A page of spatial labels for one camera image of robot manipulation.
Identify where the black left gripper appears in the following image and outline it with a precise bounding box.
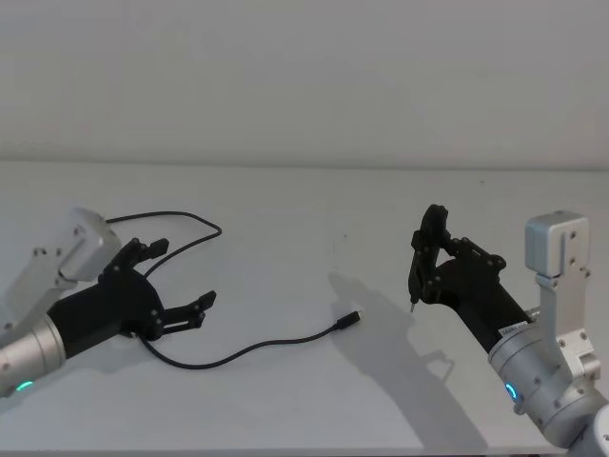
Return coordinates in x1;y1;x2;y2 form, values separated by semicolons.
47;236;218;360

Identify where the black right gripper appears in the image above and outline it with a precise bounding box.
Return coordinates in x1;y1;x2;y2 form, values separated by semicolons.
408;204;533;355

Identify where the white table cloth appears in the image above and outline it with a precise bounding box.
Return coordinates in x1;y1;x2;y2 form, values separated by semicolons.
0;159;609;451

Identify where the thin black plug cable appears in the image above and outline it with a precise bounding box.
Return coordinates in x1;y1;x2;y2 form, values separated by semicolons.
105;210;363;370

